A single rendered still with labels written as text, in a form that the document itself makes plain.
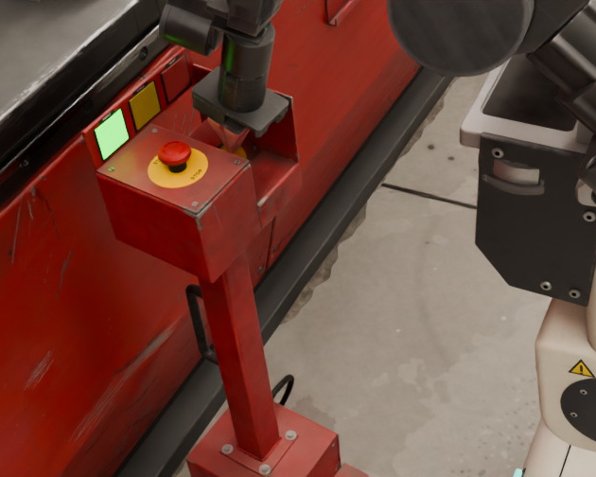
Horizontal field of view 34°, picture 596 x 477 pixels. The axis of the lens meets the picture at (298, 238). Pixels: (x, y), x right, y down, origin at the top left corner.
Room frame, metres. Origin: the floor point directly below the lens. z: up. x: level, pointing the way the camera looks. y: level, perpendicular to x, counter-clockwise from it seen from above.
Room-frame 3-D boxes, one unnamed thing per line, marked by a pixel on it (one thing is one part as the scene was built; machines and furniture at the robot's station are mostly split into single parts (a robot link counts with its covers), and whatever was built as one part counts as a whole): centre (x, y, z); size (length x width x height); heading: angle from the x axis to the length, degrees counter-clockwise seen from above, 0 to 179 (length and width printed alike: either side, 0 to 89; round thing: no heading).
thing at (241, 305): (0.95, 0.11, 0.39); 0.05 x 0.05 x 0.54; 51
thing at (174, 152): (0.90, 0.13, 0.79); 0.04 x 0.04 x 0.04
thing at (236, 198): (0.95, 0.11, 0.75); 0.20 x 0.16 x 0.18; 141
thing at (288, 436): (0.95, 0.11, 0.13); 0.10 x 0.10 x 0.01; 51
